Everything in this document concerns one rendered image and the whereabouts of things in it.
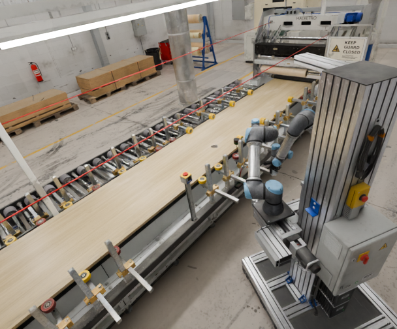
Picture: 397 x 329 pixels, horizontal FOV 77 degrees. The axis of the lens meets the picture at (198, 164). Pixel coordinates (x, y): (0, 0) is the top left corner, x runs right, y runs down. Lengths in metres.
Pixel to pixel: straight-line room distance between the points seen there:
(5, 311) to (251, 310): 1.87
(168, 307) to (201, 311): 0.32
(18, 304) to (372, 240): 2.17
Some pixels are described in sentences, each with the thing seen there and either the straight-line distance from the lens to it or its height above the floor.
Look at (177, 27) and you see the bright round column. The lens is 5.96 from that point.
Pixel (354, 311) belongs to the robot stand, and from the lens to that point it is 2.60.
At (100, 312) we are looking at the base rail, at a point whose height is 0.70.
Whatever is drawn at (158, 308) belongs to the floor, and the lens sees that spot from 2.77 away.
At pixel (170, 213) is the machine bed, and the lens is 2.40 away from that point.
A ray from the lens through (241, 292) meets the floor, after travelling 2.73.
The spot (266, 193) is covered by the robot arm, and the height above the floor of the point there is 1.23.
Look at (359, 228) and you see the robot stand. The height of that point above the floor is 1.23.
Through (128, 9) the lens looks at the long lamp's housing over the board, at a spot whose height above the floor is 2.36.
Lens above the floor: 2.44
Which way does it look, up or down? 36 degrees down
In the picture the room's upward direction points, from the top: 9 degrees counter-clockwise
